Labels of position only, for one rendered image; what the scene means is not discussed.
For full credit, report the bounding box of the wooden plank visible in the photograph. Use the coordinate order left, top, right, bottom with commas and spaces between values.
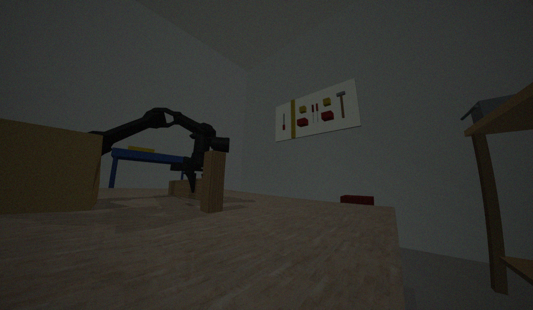
168, 178, 202, 200

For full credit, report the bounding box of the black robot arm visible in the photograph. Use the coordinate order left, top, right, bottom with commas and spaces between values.
87, 108, 229, 156

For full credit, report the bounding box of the brown wooden post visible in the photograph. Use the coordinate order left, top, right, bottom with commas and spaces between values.
200, 150, 226, 214

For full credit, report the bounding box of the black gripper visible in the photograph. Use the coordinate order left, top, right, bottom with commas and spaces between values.
170, 149, 208, 193

